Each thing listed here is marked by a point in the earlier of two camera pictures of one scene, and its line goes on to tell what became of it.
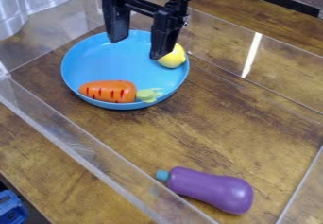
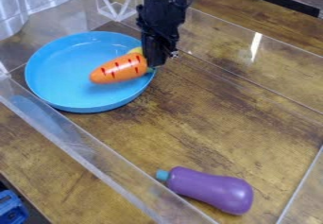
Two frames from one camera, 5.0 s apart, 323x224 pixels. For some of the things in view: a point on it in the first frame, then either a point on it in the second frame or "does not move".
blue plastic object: [13, 213] does not move
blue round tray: [97, 60] → [58, 64]
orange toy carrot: [117, 92] → [126, 67]
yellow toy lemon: [175, 59] → [136, 50]
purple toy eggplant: [229, 195] does not move
